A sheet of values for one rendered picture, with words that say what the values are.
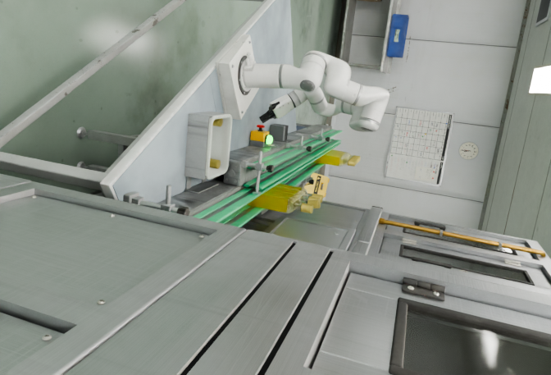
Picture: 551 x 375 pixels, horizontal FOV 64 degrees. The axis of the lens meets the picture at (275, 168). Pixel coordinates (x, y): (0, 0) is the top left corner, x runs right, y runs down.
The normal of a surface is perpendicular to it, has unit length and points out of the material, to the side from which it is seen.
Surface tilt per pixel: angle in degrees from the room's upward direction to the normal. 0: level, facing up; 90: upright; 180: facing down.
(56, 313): 90
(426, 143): 90
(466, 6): 90
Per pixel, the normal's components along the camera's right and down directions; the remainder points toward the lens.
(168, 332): 0.11, -0.97
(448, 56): -0.32, 0.17
